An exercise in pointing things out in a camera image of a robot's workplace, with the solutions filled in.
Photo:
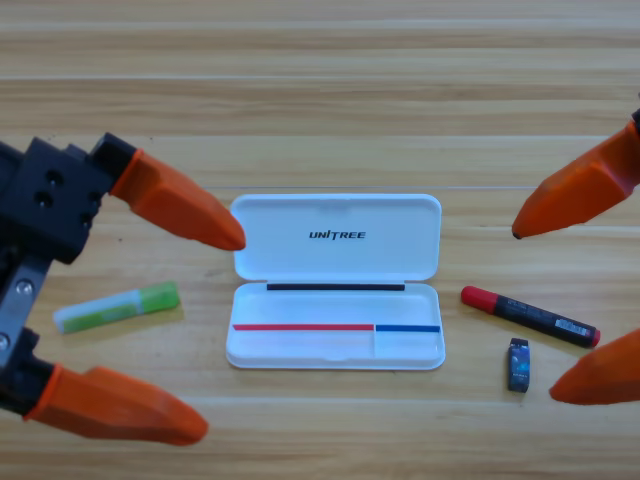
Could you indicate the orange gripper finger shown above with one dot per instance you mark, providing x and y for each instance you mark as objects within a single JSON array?
[
  {"x": 605, "y": 380},
  {"x": 580, "y": 190},
  {"x": 115, "y": 405}
]

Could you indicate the dark blue eraser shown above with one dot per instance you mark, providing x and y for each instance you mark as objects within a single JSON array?
[{"x": 519, "y": 365}]

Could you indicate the black marker with red cap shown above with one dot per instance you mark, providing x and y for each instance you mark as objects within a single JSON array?
[{"x": 530, "y": 315}]

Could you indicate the white Unitree pencil case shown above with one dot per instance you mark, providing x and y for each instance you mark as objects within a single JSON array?
[{"x": 335, "y": 260}]

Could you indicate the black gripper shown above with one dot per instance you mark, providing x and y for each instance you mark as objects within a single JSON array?
[{"x": 50, "y": 200}]

